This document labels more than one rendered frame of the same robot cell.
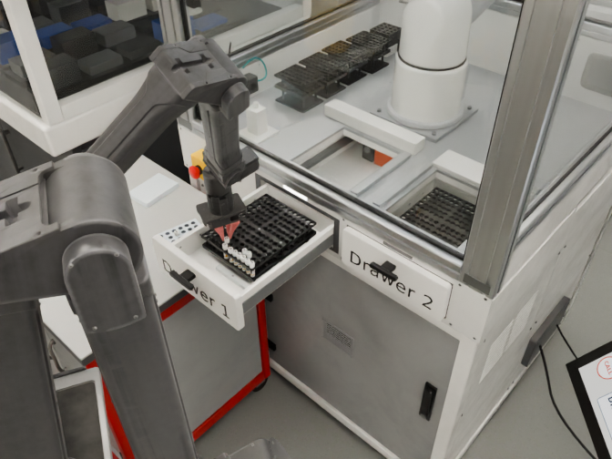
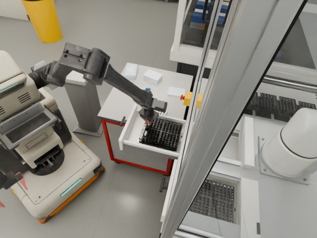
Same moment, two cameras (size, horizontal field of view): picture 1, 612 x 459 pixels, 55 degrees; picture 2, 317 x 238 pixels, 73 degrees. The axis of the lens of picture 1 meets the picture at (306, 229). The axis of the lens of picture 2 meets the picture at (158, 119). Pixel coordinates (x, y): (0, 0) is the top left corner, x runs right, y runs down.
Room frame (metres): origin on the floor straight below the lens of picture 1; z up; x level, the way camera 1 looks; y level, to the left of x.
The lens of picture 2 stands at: (0.68, -0.49, 1.93)
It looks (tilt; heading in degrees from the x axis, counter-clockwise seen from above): 52 degrees down; 57
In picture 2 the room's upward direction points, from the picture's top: 5 degrees clockwise
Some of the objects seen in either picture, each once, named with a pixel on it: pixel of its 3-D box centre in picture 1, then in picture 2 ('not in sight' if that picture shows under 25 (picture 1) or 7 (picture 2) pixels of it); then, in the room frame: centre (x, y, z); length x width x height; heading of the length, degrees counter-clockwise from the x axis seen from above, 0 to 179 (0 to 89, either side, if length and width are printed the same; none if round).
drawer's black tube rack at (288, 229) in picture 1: (260, 238); (161, 133); (1.09, 0.11, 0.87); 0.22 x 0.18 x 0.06; 137
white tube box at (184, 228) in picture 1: (182, 239); (157, 113); (1.18, 0.33, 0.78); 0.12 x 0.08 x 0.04; 125
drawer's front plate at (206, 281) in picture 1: (197, 280); (129, 125); (0.94, 0.25, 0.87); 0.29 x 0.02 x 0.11; 47
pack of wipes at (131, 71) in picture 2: not in sight; (131, 71); (1.20, 0.81, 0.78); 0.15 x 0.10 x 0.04; 58
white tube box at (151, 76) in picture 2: not in sight; (153, 77); (1.33, 0.67, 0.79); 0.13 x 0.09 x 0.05; 122
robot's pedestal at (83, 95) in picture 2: not in sight; (84, 99); (0.81, 1.07, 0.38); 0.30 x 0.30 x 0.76; 50
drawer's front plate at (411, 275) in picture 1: (392, 272); (169, 189); (0.96, -0.20, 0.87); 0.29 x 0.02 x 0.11; 47
